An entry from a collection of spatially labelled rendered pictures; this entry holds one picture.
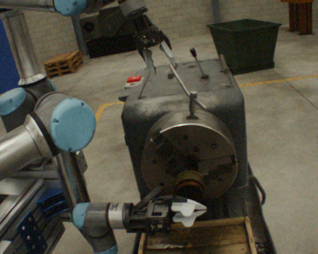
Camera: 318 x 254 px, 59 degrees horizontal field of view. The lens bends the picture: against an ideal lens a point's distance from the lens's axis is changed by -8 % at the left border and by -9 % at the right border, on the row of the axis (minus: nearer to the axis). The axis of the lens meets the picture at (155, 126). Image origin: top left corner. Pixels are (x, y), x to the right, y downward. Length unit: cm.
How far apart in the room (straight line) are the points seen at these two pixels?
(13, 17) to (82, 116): 63
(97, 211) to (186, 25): 1020
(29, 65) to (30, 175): 42
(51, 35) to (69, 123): 1107
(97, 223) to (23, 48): 70
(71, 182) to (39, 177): 31
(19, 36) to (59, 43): 1046
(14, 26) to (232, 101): 83
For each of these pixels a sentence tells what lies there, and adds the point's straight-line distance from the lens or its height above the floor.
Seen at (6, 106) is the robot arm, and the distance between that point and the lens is 112.
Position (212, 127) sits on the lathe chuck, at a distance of 92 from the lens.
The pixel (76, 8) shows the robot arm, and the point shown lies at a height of 163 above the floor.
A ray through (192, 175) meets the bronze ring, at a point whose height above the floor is 112.
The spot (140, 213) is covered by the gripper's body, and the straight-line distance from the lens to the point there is 82.
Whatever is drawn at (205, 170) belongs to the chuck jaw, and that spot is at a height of 110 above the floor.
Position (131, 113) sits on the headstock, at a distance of 109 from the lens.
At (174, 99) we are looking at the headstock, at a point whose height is 125.
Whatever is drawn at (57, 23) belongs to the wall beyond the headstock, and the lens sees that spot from 1156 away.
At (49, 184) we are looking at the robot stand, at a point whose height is 104.
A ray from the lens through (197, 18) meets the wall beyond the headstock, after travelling 1084.
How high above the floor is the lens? 162
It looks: 24 degrees down
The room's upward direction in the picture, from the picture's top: 11 degrees counter-clockwise
